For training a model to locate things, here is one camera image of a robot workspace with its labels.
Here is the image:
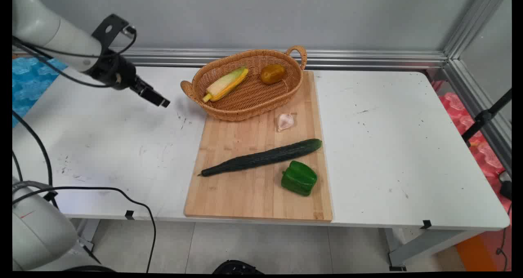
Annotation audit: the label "slanted aluminium side rail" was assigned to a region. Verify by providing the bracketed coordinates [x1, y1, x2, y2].
[443, 58, 512, 176]

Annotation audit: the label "thin black floor cable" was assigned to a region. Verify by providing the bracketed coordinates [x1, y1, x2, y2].
[495, 202, 512, 271]

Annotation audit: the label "black tripod stand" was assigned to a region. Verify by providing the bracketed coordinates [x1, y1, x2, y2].
[462, 88, 512, 148]

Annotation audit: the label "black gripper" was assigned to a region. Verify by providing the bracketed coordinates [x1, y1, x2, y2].
[87, 53, 170, 108]

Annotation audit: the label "pink foam floor mat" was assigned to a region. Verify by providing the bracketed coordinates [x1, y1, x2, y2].
[431, 80, 512, 225]

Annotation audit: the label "black equipment base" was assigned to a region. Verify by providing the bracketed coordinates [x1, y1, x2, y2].
[212, 260, 265, 274]

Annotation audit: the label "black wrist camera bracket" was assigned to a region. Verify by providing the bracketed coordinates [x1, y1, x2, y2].
[91, 14, 136, 47]

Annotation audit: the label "corn cob with husk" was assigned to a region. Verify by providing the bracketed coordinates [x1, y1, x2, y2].
[202, 67, 249, 103]

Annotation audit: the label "small black floor device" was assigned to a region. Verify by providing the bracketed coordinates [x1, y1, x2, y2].
[498, 171, 512, 201]

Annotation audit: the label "grey metal table leg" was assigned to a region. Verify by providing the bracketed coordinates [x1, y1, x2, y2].
[384, 228, 487, 271]
[70, 218, 101, 255]

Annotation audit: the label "long dark green cucumber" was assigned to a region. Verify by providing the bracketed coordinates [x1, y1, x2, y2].
[198, 138, 323, 177]

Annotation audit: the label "black arm base cable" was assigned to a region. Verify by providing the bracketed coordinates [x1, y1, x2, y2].
[12, 111, 58, 208]

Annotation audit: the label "garlic bulb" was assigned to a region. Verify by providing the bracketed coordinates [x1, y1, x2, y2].
[277, 113, 295, 132]

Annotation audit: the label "upright aluminium frame post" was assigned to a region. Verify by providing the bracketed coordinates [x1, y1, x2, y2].
[443, 0, 511, 60]

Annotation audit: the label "woven wicker basket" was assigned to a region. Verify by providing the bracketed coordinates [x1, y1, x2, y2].
[180, 45, 308, 122]

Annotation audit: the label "bamboo cutting board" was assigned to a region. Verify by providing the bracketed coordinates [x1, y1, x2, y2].
[184, 70, 333, 223]

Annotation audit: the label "green bell pepper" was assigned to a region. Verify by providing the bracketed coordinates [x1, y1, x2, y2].
[281, 160, 318, 197]

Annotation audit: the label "orange floor mat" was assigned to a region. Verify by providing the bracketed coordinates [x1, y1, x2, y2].
[455, 233, 498, 272]

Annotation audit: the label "horizontal aluminium frame rail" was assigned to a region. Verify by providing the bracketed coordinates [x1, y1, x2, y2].
[12, 47, 450, 71]

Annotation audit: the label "yellow-brown potato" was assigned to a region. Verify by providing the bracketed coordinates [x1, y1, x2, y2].
[260, 64, 286, 85]

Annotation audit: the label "blue foam floor mat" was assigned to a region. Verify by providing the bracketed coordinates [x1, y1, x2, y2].
[12, 56, 68, 128]

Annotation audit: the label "long black power cable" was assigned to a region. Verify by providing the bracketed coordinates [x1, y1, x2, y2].
[12, 186, 157, 273]

